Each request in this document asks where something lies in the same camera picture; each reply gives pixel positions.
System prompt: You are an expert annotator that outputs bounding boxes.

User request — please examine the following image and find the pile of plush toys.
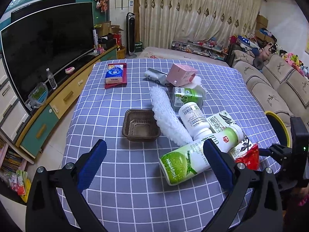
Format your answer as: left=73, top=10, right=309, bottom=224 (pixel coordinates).
left=256, top=27, right=309, bottom=79

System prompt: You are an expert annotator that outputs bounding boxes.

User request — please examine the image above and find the white drawer cabinet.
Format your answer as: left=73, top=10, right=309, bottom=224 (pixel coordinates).
left=0, top=55, right=30, bottom=143

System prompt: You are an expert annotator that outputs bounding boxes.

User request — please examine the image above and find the large black television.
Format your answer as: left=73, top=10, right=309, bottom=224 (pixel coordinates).
left=1, top=2, right=94, bottom=102

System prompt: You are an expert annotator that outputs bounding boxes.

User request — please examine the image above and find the floral beige mattress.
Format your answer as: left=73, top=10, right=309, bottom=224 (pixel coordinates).
left=137, top=47, right=229, bottom=67

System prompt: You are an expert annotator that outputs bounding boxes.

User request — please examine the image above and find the yellow-rimmed black trash bin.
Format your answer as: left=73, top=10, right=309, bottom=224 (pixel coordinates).
left=265, top=111, right=291, bottom=147

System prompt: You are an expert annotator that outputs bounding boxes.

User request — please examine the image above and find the low shelf with toys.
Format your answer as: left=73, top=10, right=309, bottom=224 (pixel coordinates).
left=171, top=39, right=227, bottom=61

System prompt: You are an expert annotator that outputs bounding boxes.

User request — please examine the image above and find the white green tea carton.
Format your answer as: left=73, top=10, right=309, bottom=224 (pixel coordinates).
left=206, top=111, right=252, bottom=160

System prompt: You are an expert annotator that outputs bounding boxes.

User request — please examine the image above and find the red snack wrapper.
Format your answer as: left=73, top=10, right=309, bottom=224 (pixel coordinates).
left=235, top=143, right=259, bottom=170

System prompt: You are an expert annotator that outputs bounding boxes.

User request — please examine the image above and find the white supplement bottle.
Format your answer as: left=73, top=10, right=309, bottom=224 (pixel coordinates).
left=179, top=102, right=213, bottom=140

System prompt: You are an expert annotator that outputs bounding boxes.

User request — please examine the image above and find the blue tissue pack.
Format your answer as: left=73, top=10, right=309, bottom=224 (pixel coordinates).
left=105, top=64, right=124, bottom=84

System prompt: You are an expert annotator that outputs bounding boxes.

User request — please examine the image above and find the cardboard boxes stack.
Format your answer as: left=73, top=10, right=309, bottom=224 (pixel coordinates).
left=255, top=15, right=269, bottom=40

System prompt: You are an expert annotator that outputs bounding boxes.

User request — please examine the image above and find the brown plastic food tray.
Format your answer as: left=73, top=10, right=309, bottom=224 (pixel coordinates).
left=122, top=109, right=161, bottom=142

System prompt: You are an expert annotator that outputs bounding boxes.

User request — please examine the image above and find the crumpled white tissue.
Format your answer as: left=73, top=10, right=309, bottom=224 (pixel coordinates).
left=185, top=75, right=208, bottom=100

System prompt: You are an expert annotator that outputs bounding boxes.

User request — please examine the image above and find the green coconut water bottle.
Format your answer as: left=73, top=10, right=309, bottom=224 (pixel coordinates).
left=160, top=124, right=244, bottom=186

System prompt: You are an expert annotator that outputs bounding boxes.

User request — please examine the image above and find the white foam fruit net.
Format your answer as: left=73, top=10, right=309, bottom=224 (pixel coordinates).
left=149, top=86, right=193, bottom=147

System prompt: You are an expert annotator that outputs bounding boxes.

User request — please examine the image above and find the green drink carton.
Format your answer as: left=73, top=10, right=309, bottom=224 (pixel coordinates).
left=171, top=87, right=204, bottom=111

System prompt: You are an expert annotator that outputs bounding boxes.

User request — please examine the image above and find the black tower fan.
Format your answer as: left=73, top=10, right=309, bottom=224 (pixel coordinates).
left=126, top=12, right=136, bottom=59

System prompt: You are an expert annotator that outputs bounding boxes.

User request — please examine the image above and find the white silver snack bag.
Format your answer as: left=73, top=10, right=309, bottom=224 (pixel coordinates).
left=144, top=68, right=169, bottom=86

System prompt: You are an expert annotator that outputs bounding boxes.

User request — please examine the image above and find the beige patterned curtain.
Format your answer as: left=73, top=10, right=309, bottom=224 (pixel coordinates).
left=138, top=0, right=262, bottom=48

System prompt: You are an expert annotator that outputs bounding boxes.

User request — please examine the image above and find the clear glass fish bowl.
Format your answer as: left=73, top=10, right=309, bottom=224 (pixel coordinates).
left=28, top=82, right=48, bottom=108

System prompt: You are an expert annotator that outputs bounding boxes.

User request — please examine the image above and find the clear water bottle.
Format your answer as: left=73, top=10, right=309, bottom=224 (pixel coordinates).
left=46, top=68, right=58, bottom=90

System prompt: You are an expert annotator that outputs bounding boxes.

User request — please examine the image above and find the blue checkered tablecloth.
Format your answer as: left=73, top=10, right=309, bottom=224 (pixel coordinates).
left=62, top=59, right=278, bottom=231

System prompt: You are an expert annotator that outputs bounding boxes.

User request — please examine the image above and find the beige sofa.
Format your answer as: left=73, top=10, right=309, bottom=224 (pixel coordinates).
left=231, top=49, right=309, bottom=131

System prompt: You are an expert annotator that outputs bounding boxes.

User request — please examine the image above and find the pink strawberry milk carton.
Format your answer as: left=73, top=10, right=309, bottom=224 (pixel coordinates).
left=166, top=63, right=197, bottom=87

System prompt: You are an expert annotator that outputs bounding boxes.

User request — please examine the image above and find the green yellow tv cabinet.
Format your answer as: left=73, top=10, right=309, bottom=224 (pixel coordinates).
left=15, top=47, right=117, bottom=158

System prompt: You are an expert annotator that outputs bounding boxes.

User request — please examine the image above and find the white standing air conditioner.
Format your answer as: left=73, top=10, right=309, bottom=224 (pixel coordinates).
left=108, top=0, right=134, bottom=46

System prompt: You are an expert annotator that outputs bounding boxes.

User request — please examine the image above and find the red tray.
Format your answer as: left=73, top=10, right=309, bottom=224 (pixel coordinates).
left=105, top=63, right=127, bottom=89

